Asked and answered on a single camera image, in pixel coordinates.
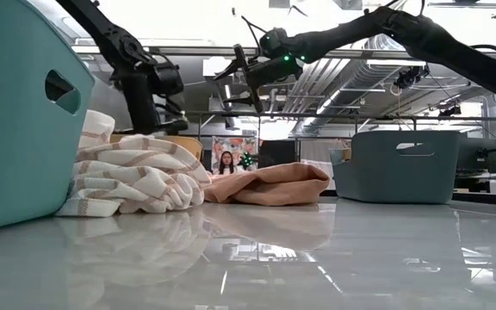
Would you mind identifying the black metal railing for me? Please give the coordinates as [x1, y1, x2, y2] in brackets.
[185, 110, 496, 150]

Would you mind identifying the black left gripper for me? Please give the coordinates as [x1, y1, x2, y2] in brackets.
[109, 53, 189, 134]

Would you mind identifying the person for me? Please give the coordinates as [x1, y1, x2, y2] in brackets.
[217, 150, 239, 176]

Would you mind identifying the teal plastic bin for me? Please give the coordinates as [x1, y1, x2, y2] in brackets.
[0, 0, 96, 233]

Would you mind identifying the orange plaid cloth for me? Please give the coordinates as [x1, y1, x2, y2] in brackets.
[203, 162, 331, 207]

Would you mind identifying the black ceiling camera rig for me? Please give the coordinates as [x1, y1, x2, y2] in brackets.
[394, 64, 430, 90]

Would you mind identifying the black lab workstation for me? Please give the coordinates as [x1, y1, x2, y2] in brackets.
[456, 138, 496, 203]

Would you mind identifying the white glossy table mat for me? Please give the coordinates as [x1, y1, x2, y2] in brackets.
[0, 196, 496, 310]

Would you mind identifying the floral wall poster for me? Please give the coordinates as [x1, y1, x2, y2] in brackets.
[211, 136, 258, 171]

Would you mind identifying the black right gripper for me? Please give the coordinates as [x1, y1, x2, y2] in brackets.
[213, 28, 305, 114]

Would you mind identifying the dark blue plastic bin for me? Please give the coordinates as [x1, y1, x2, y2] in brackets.
[332, 130, 462, 205]

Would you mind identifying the black monitor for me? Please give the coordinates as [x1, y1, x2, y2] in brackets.
[258, 139, 296, 169]

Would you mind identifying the white striped cloth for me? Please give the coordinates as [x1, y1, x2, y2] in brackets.
[56, 109, 213, 219]

